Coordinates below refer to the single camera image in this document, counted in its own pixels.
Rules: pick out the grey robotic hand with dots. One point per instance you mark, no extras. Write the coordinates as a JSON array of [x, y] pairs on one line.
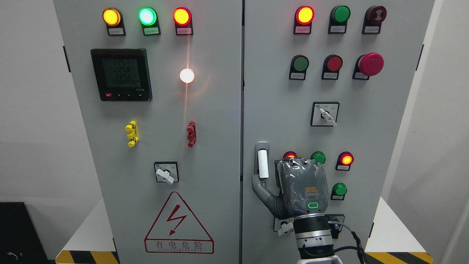
[[304, 189]]

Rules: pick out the silver door handle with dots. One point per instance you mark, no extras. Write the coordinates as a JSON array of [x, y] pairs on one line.
[[261, 161]]

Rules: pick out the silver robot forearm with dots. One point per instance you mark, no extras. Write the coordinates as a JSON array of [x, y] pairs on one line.
[[314, 240]]

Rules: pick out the right grey cabinet door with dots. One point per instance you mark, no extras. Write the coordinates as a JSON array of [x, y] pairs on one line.
[[326, 83]]

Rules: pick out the grey cabinet door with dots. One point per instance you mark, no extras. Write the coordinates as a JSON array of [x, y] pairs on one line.
[[209, 172], [326, 83]]

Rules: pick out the left grey cabinet door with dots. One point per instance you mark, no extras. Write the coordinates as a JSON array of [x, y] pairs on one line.
[[209, 172]]

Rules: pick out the red indicator light left door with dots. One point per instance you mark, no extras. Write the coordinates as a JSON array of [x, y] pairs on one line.
[[183, 21]]

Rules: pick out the green indicator light middle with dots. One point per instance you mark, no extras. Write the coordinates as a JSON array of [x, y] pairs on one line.
[[318, 157]]

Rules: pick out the red indicator light middle left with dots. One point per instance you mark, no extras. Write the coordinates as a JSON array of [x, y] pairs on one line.
[[290, 154]]

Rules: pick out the green push button lower right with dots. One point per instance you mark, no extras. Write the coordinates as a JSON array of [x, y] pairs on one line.
[[339, 191]]

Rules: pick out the green push button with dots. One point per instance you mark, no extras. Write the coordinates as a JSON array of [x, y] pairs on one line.
[[298, 67], [339, 191]]

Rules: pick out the red indicator light middle right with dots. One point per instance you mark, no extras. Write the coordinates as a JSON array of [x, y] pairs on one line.
[[344, 161]]

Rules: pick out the red terminal connector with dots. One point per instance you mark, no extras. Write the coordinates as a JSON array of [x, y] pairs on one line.
[[192, 137]]

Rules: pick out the green push button upper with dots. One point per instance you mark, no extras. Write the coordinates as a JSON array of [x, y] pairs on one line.
[[298, 67]]

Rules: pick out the red push button upper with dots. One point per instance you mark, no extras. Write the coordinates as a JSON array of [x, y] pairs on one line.
[[331, 67]]

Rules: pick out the red electric warning sticker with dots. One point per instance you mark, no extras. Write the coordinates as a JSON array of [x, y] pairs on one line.
[[176, 229]]

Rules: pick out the red emergency stop button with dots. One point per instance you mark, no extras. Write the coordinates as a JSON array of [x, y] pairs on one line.
[[368, 65]]

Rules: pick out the white lit indicator light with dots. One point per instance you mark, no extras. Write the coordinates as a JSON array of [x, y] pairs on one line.
[[187, 75]]

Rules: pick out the red indicator light right top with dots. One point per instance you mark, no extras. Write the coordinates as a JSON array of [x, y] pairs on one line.
[[304, 16]]

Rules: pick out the green indicator light right top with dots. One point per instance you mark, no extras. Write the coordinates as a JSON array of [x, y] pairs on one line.
[[339, 16]]

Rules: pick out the yellow terminal connector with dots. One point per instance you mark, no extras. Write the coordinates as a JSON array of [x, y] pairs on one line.
[[132, 133]]

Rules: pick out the red black buzzer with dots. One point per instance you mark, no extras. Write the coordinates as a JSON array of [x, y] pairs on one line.
[[374, 17]]

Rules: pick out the black digital power meter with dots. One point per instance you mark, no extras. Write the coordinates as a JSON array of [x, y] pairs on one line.
[[122, 74]]

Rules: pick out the white platform with hazard stripes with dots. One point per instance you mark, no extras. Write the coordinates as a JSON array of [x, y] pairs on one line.
[[390, 241]]

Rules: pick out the green lit indicator light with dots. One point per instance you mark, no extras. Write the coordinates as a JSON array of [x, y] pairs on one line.
[[149, 21]]

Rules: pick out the yellow indicator light top left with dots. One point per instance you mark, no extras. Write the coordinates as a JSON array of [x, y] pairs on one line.
[[114, 22]]

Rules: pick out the black box bottom left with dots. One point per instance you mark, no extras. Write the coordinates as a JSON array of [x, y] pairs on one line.
[[19, 242]]

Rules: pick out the white lower rotary switch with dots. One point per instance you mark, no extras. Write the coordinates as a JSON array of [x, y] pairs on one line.
[[283, 227]]

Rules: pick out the black selector knob switch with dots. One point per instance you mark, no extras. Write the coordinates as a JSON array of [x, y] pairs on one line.
[[335, 229]]

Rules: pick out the upper right rotary switch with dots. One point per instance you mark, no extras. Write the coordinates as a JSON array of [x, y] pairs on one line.
[[324, 114]]

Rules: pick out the left door rotary switch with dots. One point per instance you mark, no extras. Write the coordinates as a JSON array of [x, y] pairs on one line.
[[166, 172]]

